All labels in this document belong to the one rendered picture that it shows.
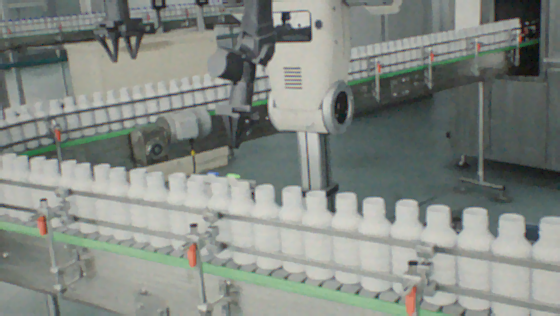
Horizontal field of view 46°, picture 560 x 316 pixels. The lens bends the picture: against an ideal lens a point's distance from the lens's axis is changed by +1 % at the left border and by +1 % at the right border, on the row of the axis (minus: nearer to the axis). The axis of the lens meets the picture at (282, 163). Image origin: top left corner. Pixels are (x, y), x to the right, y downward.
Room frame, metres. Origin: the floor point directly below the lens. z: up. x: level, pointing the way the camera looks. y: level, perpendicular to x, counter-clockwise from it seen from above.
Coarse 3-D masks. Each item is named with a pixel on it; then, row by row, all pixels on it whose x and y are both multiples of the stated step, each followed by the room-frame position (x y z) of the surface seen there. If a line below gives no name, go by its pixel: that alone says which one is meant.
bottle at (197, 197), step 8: (192, 184) 1.30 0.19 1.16; (200, 184) 1.31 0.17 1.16; (192, 192) 1.30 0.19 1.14; (200, 192) 1.30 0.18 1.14; (184, 200) 1.32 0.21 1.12; (192, 200) 1.30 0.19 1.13; (200, 200) 1.30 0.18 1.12; (208, 200) 1.30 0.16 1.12; (200, 208) 1.29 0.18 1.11; (192, 216) 1.29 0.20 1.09; (200, 216) 1.29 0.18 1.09; (200, 224) 1.29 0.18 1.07; (208, 224) 1.30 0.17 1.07; (200, 232) 1.29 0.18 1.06
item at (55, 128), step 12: (516, 36) 4.41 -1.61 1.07; (420, 48) 3.91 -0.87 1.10; (468, 48) 4.18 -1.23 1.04; (516, 48) 4.42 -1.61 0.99; (420, 60) 3.91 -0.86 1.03; (432, 60) 3.85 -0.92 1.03; (516, 60) 4.42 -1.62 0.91; (432, 84) 3.86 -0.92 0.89; (48, 120) 2.53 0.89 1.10; (60, 144) 2.49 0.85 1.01; (60, 156) 2.49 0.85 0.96; (60, 168) 2.49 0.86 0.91
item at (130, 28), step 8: (128, 24) 1.61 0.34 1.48; (136, 24) 1.63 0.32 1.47; (128, 32) 1.66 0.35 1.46; (136, 32) 1.65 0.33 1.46; (144, 32) 1.65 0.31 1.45; (128, 40) 1.67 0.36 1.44; (136, 40) 1.65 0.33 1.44; (128, 48) 1.66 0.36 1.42; (136, 48) 1.65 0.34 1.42; (136, 56) 1.65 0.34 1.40
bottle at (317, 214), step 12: (312, 192) 1.17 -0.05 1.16; (324, 192) 1.16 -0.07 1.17; (312, 204) 1.14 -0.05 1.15; (324, 204) 1.14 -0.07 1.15; (312, 216) 1.14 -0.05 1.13; (324, 216) 1.14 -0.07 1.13; (312, 240) 1.13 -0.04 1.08; (324, 240) 1.13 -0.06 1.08; (312, 252) 1.13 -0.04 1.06; (324, 252) 1.13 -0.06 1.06; (312, 276) 1.13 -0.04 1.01; (324, 276) 1.13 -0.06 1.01
